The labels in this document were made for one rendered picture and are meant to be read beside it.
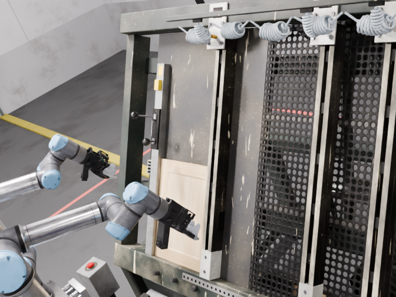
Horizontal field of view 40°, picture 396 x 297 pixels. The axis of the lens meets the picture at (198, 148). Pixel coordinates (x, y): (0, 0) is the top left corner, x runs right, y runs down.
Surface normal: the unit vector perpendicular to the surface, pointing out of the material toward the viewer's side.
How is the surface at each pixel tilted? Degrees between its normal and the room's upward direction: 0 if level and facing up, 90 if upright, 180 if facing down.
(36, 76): 90
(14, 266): 82
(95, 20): 90
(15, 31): 90
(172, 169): 57
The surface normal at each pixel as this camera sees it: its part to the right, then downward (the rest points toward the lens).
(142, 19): -0.72, 0.00
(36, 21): 0.61, 0.17
